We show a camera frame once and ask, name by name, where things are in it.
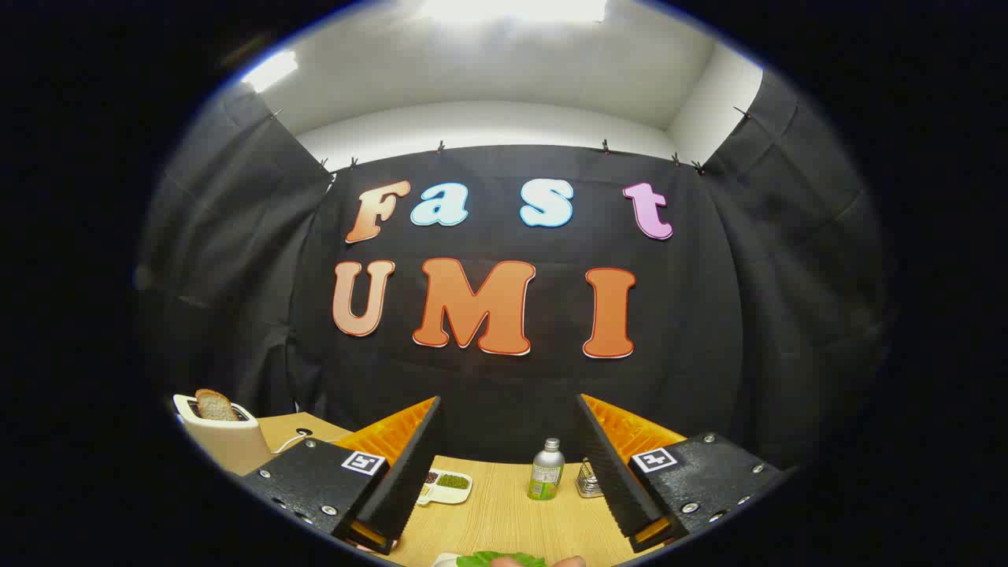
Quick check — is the ceiling light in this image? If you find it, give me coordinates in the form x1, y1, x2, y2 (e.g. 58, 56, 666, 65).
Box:
240, 51, 300, 94
417, 0, 611, 24

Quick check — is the white divided dish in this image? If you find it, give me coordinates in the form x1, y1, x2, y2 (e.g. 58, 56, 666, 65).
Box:
416, 469, 473, 506

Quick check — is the green lettuce leaf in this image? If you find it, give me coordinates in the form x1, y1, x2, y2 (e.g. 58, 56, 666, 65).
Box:
455, 551, 548, 567

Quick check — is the black backdrop cloth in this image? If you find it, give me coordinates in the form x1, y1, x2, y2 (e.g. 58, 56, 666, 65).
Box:
134, 71, 895, 489

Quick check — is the brown toast bread slice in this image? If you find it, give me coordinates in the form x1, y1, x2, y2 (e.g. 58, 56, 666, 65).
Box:
195, 388, 239, 422

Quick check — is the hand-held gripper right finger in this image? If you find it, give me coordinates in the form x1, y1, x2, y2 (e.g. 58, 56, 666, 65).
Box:
576, 393, 788, 554

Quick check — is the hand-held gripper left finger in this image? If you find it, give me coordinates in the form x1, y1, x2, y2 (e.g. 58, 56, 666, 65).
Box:
240, 396, 442, 556

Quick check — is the white toaster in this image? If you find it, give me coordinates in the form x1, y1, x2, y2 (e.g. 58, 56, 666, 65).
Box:
173, 394, 276, 476

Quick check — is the silver bottle with green label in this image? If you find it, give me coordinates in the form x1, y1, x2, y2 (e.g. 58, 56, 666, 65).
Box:
528, 438, 565, 502

